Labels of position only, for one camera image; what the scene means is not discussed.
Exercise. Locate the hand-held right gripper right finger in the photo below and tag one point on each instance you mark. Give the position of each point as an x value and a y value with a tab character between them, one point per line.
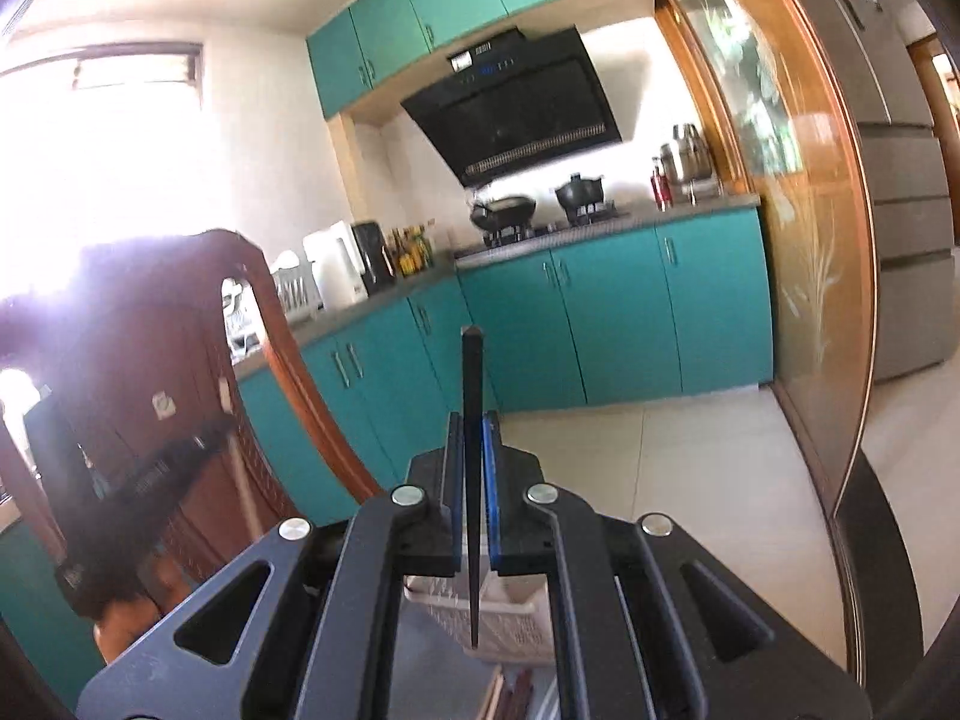
491	480

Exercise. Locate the wood-framed glass sliding door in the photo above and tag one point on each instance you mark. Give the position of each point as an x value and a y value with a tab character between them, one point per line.
810	240

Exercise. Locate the teal cabinets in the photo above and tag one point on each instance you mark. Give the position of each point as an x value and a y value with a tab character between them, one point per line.
622	315
450	0

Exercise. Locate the kitchen window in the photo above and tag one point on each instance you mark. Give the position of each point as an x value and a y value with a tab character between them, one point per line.
112	135

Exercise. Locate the teal upper cabinets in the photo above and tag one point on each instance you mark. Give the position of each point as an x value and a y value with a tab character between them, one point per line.
450	0

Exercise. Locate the group of condiment bottles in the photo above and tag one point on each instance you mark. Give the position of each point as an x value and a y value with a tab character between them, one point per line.
411	251

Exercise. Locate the black countertop appliance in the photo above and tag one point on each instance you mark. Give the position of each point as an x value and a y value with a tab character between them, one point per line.
373	255

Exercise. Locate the person's left forearm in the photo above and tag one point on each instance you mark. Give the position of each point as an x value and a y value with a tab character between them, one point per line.
127	630

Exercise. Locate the gas stove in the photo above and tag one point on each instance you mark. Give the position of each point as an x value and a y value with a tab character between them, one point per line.
540	231

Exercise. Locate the white chair sticker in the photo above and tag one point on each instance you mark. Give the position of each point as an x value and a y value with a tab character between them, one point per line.
163	405

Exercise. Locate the black wok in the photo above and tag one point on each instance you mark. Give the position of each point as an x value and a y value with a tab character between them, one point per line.
506	208

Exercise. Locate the black cooking pot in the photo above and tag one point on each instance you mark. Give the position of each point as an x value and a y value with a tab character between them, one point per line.
579	195

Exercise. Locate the wooden doorway frame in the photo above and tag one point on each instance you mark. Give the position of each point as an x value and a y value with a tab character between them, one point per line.
934	135

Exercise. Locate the teal lower cabinets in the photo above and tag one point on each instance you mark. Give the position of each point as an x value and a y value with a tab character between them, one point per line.
622	315

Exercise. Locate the black range hood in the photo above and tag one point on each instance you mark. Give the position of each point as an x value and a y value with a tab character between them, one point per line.
517	112

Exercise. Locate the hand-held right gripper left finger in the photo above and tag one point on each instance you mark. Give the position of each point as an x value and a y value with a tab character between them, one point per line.
452	480

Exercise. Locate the grey kitchen countertop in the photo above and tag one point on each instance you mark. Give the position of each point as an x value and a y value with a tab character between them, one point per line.
705	202

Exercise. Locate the grey refrigerator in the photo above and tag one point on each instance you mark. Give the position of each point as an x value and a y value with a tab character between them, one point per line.
900	202

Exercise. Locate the white dish rack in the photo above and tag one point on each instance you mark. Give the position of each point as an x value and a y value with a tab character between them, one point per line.
294	289

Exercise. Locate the carved wooden chair back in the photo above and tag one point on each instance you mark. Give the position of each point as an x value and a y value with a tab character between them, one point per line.
172	330

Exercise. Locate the black chopstick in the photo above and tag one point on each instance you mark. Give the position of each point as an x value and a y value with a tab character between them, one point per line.
472	390

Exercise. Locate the white plastic utensil basket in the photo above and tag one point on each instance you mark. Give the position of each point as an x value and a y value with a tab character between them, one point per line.
510	626

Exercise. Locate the brown wooden chopstick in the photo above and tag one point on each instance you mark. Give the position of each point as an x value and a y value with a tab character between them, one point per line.
490	699

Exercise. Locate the red bottle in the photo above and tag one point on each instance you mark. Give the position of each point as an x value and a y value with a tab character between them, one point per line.
661	187

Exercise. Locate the white countertop appliance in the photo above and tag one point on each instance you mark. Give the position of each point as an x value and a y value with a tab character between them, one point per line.
330	266

